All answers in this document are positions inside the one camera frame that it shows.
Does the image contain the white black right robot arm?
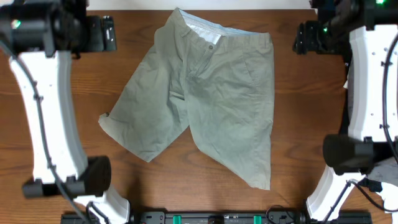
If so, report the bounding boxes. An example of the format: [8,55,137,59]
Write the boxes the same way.
[267,0,397,223]

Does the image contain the khaki green shorts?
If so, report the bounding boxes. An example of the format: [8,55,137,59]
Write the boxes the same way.
[99,9,275,190]

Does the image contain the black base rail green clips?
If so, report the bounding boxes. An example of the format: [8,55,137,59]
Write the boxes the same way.
[60,207,373,224]

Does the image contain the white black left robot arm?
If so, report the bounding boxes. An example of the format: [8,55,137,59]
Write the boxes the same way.
[1,1,132,223]

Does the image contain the black garment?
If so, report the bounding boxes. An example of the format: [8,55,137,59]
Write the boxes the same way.
[338,54,352,134]

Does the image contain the grey garment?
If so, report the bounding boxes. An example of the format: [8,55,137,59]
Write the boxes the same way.
[367,157,398,186]

